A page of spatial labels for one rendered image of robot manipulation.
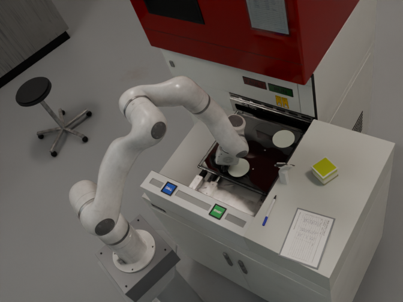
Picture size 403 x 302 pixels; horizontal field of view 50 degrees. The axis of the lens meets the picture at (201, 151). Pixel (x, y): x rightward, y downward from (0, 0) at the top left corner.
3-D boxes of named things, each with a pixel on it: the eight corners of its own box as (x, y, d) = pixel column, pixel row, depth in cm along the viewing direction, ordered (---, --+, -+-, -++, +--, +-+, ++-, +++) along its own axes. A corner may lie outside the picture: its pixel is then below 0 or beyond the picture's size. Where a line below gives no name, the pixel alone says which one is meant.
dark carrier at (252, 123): (238, 112, 213) (238, 111, 213) (302, 133, 196) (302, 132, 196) (201, 166, 200) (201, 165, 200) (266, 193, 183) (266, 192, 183)
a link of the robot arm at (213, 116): (217, 119, 146) (255, 153, 169) (204, 86, 155) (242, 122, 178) (196, 133, 148) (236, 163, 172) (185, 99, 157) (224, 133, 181)
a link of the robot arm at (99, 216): (94, 213, 162) (113, 242, 152) (65, 211, 153) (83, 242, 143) (156, 99, 148) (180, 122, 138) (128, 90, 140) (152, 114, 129)
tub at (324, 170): (326, 165, 175) (325, 155, 170) (339, 177, 170) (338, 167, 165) (311, 175, 174) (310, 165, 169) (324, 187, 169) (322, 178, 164)
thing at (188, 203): (161, 185, 209) (151, 169, 199) (260, 232, 181) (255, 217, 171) (150, 201, 206) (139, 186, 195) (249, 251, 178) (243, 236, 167)
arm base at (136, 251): (132, 282, 172) (111, 263, 158) (105, 256, 183) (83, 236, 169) (164, 245, 178) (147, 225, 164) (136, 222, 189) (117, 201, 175)
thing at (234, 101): (234, 108, 222) (231, 96, 215) (314, 133, 200) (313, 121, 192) (232, 111, 221) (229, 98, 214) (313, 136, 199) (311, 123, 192)
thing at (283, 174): (286, 171, 178) (282, 153, 168) (294, 174, 176) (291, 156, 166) (279, 183, 176) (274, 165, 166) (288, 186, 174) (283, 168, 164)
